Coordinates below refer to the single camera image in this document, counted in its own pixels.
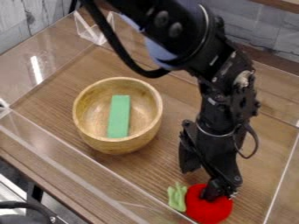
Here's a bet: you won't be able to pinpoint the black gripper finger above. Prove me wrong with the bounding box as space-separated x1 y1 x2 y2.
179 143 202 174
200 178 238 202

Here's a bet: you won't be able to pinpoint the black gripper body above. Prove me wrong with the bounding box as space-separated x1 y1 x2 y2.
178 118 244 191

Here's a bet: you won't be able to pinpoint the red plush fruit green leaves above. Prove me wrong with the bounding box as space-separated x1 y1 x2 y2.
167 183 234 224

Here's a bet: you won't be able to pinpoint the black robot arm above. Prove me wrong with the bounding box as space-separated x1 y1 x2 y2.
80 0 260 201

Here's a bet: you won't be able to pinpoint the green rectangular block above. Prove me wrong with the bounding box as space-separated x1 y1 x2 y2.
107 95 131 138

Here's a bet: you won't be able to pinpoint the wooden bowl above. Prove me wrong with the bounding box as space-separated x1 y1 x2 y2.
72 77 164 155

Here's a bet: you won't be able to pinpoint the black metal table leg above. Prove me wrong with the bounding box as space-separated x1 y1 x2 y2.
27 182 43 203

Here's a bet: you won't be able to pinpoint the black cable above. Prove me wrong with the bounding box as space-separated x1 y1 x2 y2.
0 200 52 224

